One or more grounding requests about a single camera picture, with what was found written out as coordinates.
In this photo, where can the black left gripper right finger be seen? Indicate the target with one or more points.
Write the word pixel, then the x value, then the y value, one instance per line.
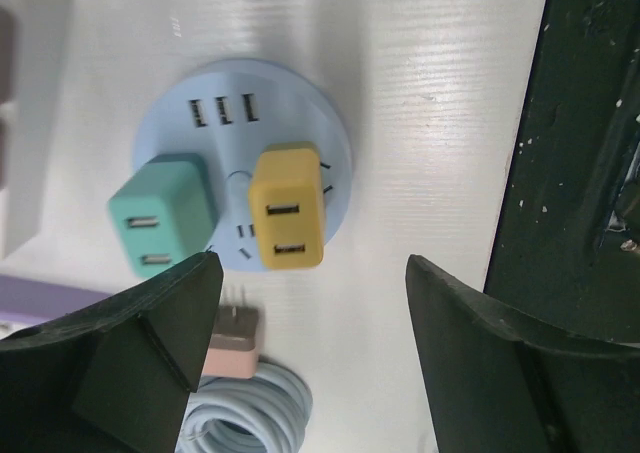
pixel 500 380

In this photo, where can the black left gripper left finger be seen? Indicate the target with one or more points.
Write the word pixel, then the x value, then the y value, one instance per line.
pixel 115 376

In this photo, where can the pink charger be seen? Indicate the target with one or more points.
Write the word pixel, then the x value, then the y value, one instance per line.
pixel 237 338
pixel 5 149
pixel 8 39

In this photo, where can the purple power strip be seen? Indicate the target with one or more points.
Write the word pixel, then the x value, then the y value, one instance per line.
pixel 25 302

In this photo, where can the white USB power strip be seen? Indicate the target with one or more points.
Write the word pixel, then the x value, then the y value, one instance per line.
pixel 40 33

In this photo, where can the round blue power socket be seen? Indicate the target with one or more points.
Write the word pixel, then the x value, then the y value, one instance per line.
pixel 227 113

